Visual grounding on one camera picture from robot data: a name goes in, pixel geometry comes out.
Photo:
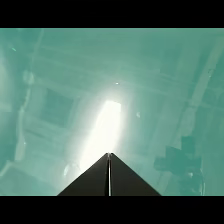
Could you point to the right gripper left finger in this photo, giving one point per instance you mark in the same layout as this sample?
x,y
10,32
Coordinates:
x,y
93,181

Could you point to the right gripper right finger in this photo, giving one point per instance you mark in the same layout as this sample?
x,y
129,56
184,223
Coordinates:
x,y
128,182

